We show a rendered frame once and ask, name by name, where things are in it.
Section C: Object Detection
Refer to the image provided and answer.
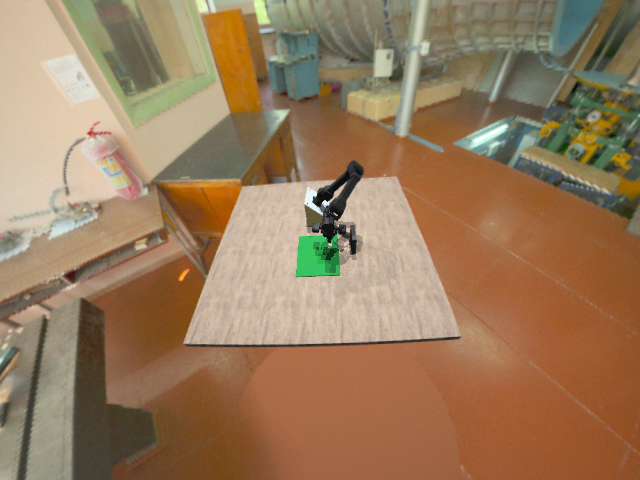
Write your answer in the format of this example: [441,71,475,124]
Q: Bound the black cooling fan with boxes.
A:
[350,225,357,254]

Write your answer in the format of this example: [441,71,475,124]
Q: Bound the green circuit board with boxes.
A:
[296,235,340,277]

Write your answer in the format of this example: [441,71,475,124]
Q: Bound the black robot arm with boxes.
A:
[312,160,363,238]

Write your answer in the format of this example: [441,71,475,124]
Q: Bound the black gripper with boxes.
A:
[312,221,346,235]

